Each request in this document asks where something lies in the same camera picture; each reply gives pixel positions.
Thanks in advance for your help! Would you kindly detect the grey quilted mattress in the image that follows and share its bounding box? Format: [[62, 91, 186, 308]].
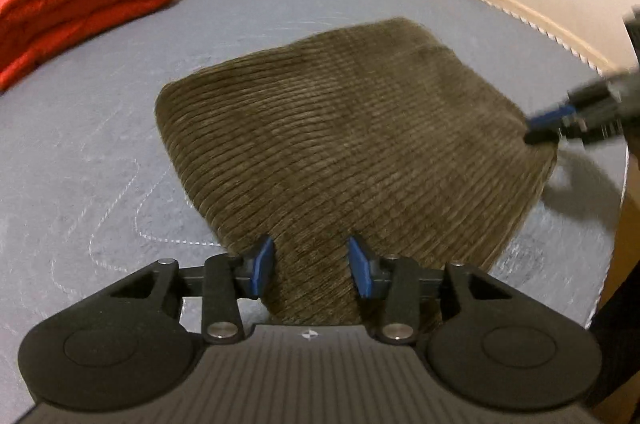
[[1, 0, 601, 423]]

